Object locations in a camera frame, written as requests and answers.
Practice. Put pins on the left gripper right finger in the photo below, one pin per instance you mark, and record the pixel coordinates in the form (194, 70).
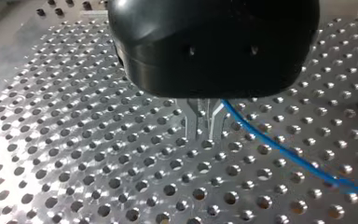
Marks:
(216, 123)

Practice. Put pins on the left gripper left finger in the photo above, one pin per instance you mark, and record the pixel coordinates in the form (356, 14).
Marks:
(192, 121)

